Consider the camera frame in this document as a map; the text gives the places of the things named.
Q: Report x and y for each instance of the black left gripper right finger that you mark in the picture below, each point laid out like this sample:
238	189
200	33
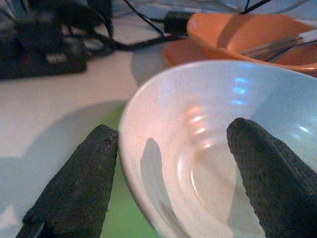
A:
275	178

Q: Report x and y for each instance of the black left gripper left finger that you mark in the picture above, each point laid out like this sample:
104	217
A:
76	183

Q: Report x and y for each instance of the white ceramic bowl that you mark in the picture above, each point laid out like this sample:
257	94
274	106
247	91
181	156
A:
198	104

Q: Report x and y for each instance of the green plate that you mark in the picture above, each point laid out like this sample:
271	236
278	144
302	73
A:
128	213

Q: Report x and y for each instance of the black electronic device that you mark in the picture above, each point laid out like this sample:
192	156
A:
37	49

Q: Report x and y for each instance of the orange plastic bowl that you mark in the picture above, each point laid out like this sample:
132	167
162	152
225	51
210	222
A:
247	27

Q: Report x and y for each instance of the orange plate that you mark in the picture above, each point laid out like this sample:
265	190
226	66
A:
183	53

